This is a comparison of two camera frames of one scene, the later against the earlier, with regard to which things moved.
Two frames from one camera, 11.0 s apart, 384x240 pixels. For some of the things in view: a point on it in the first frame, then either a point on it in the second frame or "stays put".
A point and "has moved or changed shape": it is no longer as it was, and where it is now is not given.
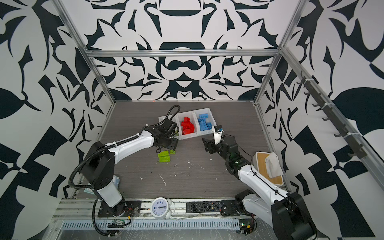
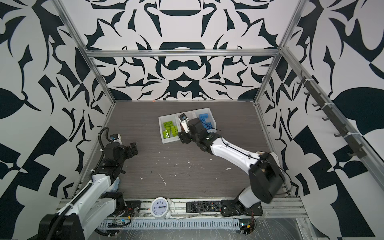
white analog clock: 160,208 stays put
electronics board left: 118,223 stays put
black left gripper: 174,144 to 128,153
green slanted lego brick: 164,159 has moved or changed shape
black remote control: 210,206 stays put
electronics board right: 246,226 stays put
